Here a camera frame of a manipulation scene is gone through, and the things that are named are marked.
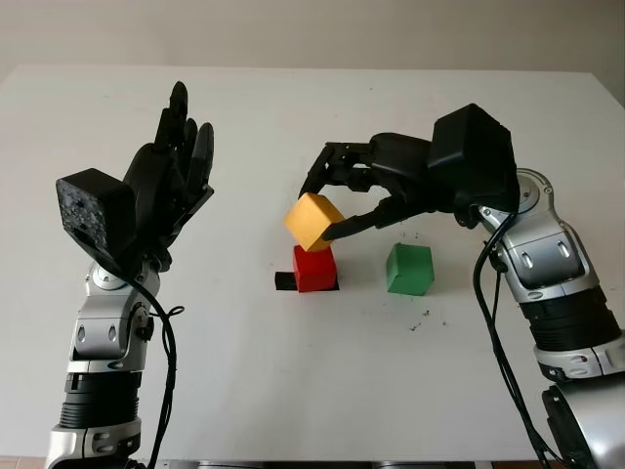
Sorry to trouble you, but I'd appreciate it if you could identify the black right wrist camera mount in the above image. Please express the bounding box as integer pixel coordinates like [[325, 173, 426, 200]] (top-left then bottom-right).
[[427, 103, 521, 216]]

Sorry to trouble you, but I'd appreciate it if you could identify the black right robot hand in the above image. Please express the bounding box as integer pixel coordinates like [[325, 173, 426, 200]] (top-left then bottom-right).
[[298, 131, 458, 244]]

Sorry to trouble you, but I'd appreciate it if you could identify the yellow cube block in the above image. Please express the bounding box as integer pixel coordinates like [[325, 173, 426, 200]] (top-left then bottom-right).
[[282, 192, 346, 253]]

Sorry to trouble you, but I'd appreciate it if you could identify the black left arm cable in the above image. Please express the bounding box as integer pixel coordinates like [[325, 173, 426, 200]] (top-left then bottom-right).
[[121, 277, 186, 469]]

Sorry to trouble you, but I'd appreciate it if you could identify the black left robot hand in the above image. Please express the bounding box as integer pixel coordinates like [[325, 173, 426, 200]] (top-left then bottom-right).
[[121, 81, 216, 273]]

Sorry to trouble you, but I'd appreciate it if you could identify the red cube block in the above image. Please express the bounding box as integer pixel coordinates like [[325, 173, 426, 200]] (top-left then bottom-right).
[[291, 243, 338, 293]]

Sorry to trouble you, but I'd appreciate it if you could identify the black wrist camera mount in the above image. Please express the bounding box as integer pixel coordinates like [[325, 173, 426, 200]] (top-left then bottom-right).
[[427, 103, 521, 216], [55, 168, 138, 275]]

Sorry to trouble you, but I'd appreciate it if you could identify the green cube block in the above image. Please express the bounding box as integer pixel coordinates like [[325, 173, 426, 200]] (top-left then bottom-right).
[[385, 242, 436, 296]]

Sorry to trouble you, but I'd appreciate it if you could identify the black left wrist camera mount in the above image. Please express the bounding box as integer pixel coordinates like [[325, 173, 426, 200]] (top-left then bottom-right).
[[55, 168, 138, 275]]

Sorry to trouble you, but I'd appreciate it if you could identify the black tape strip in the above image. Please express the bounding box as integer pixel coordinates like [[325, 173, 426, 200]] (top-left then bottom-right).
[[272, 271, 341, 293]]

